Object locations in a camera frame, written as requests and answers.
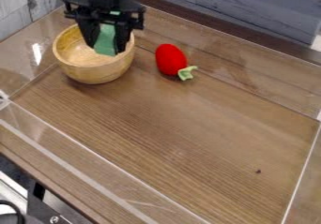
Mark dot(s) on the red felt strawberry toy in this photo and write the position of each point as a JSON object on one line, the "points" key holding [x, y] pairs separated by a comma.
{"points": [[171, 62]]}

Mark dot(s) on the green rectangular block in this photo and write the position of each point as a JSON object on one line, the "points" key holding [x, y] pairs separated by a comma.
{"points": [[106, 44]]}

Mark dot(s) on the black metal table bracket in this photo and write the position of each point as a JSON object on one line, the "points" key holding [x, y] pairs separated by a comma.
{"points": [[39, 209]]}

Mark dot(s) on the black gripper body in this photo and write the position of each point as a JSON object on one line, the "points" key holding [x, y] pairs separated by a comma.
{"points": [[92, 12]]}

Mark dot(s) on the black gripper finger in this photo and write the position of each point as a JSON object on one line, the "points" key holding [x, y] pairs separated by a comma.
{"points": [[90, 29], [122, 35]]}

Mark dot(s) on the grey blue sofa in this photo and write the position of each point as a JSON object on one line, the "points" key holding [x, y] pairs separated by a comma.
{"points": [[290, 18]]}

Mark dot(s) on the light brown wooden bowl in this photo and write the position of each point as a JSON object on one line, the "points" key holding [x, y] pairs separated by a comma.
{"points": [[84, 65]]}

